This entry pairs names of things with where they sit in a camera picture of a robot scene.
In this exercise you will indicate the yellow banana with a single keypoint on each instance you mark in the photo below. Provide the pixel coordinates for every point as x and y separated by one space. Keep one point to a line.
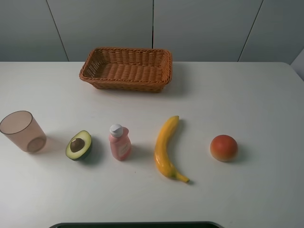
162 161

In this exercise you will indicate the brown wicker basket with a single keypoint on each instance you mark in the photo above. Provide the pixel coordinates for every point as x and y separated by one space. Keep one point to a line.
134 69

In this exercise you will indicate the small pink bottle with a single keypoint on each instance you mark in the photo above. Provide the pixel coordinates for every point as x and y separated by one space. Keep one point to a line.
120 143

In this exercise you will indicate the orange red peach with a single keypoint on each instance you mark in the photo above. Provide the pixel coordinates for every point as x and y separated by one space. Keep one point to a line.
224 148

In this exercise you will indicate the halved avocado with pit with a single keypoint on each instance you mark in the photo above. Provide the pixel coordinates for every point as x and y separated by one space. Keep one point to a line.
79 146

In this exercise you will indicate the black tray edge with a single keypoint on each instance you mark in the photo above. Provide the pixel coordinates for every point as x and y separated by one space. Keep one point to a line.
193 224

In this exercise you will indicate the translucent pink plastic cup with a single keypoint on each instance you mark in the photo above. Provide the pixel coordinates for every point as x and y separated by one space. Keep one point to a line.
24 131

